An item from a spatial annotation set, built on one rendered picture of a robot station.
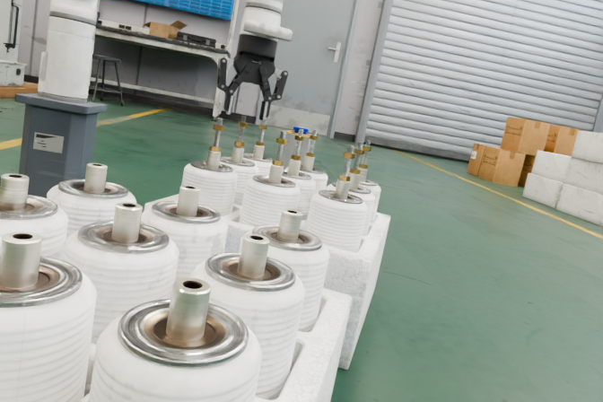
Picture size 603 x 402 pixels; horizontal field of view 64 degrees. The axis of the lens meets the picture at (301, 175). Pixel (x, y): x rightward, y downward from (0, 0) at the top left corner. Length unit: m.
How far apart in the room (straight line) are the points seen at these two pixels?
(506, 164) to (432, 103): 2.04
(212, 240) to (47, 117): 0.70
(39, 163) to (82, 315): 0.85
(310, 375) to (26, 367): 0.21
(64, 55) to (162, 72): 5.02
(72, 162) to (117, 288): 0.76
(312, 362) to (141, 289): 0.16
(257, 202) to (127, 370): 0.55
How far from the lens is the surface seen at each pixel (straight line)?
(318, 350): 0.47
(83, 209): 0.57
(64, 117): 1.15
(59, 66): 1.17
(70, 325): 0.34
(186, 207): 0.54
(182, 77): 6.12
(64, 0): 1.21
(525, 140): 4.69
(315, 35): 6.14
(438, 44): 6.46
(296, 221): 0.51
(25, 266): 0.35
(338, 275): 0.76
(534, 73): 7.01
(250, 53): 0.94
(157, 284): 0.43
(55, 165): 1.17
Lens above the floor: 0.40
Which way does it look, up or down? 9 degrees down
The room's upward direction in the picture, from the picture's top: 11 degrees clockwise
